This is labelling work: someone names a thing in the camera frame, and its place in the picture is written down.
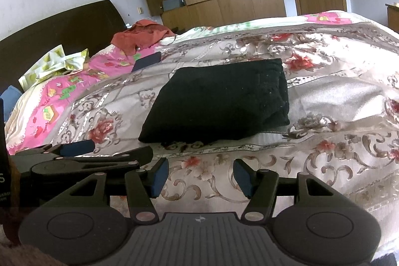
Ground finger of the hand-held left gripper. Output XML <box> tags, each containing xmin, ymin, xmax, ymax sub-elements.
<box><xmin>11</xmin><ymin>141</ymin><xmax>96</xmax><ymax>164</ymax></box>
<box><xmin>56</xmin><ymin>146</ymin><xmax>153</xmax><ymax>166</ymax></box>

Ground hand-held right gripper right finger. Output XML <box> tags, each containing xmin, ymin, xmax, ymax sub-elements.
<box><xmin>233</xmin><ymin>158</ymin><xmax>335</xmax><ymax>225</ymax></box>

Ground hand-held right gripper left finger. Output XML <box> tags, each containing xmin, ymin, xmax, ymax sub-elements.
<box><xmin>70</xmin><ymin>157</ymin><xmax>169</xmax><ymax>225</ymax></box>

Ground black pants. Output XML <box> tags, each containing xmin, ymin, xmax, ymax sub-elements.
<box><xmin>138</xmin><ymin>58</ymin><xmax>291</xmax><ymax>143</ymax></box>

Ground person's left forearm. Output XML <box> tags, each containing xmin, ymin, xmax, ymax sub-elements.
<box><xmin>8</xmin><ymin>157</ymin><xmax>22</xmax><ymax>243</ymax></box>

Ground pink printed quilt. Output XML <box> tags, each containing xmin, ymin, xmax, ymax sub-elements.
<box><xmin>6</xmin><ymin>10</ymin><xmax>359</xmax><ymax>157</ymax></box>

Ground blue cloth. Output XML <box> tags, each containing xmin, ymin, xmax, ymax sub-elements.
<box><xmin>0</xmin><ymin>85</ymin><xmax>23</xmax><ymax>123</ymax></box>

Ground green yellow patterned bag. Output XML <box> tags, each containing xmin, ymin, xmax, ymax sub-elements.
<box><xmin>18</xmin><ymin>46</ymin><xmax>91</xmax><ymax>90</ymax></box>

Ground person's brown fuzzy clothing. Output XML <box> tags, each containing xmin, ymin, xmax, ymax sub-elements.
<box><xmin>0</xmin><ymin>241</ymin><xmax>67</xmax><ymax>266</ymax></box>

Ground dark phone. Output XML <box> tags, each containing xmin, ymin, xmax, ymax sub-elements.
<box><xmin>131</xmin><ymin>52</ymin><xmax>162</xmax><ymax>73</ymax></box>

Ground red cloth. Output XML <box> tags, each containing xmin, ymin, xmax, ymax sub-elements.
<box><xmin>111</xmin><ymin>20</ymin><xmax>177</xmax><ymax>55</ymax></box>

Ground dark wooden headboard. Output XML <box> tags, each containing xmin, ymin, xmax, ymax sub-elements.
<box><xmin>0</xmin><ymin>0</ymin><xmax>127</xmax><ymax>95</ymax></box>

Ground beige floral bedspread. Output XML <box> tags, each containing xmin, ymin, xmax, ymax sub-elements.
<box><xmin>59</xmin><ymin>13</ymin><xmax>399</xmax><ymax>254</ymax></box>

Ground grey storage box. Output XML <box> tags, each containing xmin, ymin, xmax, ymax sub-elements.
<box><xmin>162</xmin><ymin>0</ymin><xmax>184</xmax><ymax>12</ymax></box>

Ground wooden desk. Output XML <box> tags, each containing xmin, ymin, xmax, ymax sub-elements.
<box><xmin>386</xmin><ymin>2</ymin><xmax>399</xmax><ymax>33</ymax></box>

